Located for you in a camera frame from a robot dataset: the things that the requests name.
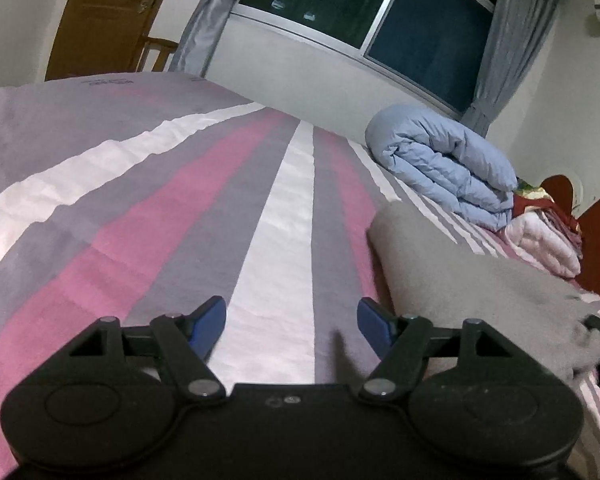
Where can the red patterned blanket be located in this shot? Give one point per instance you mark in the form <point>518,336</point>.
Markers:
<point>540,205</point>

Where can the wooden chair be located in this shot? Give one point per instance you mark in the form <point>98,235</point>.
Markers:
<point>155,52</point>

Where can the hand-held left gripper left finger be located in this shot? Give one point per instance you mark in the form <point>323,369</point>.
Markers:
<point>211,320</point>

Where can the grey curtain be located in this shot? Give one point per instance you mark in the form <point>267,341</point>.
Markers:
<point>205,25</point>
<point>520,35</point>

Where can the folded pink quilt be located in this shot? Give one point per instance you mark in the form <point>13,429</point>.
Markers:
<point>545,245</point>

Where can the dark sliding window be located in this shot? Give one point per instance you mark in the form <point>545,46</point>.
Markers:
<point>380,15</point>

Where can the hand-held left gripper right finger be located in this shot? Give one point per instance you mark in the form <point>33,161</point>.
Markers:
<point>375,321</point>

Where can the pink grey striped bed sheet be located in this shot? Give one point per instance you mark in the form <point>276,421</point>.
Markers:
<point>155,210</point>

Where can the brown wooden door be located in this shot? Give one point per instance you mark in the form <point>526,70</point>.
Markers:
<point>105,15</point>

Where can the folded light blue duvet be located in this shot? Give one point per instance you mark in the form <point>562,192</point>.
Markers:
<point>440,165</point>

